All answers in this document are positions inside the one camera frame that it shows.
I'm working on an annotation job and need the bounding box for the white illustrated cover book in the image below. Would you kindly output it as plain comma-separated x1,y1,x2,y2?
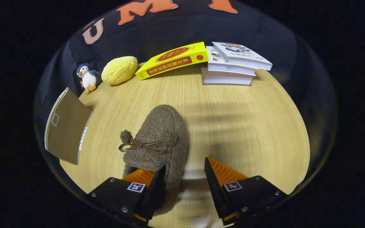
212,41,273,71

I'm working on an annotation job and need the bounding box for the yellow book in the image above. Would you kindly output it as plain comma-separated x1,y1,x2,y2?
135,42,209,80

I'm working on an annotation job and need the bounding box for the brown fabric storage box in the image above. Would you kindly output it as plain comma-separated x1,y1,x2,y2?
44,87,93,166

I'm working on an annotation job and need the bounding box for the yellow plush bread toy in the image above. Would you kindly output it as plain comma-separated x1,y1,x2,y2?
101,56,138,85

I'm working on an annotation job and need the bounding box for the penguin plush toy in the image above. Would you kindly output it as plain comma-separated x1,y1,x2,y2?
76,63,102,95

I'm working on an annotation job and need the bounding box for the brown fuzzy shoe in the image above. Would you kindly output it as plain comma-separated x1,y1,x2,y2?
118,104,190,216

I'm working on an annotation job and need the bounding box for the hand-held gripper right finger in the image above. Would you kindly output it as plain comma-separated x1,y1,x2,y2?
204,157,289,226

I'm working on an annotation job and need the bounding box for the white paperback book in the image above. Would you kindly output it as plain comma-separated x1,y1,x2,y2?
206,46,257,76

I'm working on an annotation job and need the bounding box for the brown spine book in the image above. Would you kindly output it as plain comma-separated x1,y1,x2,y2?
201,66,253,86

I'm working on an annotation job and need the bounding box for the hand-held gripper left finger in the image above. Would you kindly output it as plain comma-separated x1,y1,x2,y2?
84,165,167,226

